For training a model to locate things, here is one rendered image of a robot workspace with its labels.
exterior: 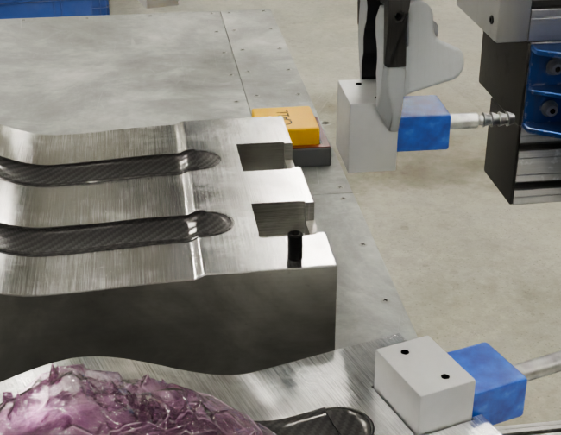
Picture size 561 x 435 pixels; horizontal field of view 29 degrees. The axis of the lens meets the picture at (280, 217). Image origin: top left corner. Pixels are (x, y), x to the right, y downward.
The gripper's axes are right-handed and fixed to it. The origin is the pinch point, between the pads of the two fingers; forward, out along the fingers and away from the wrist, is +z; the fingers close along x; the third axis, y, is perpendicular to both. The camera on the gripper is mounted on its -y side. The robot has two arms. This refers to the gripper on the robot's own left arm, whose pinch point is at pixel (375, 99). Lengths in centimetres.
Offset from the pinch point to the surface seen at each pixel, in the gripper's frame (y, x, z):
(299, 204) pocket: -6.1, -3.6, 6.4
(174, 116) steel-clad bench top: -13.7, 36.1, 14.9
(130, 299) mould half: -18.3, -13.2, 7.6
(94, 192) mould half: -20.8, 0.8, 6.6
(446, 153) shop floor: 67, 199, 95
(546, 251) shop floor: 75, 140, 95
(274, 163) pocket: -6.5, 7.2, 7.9
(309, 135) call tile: -1.2, 22.4, 12.0
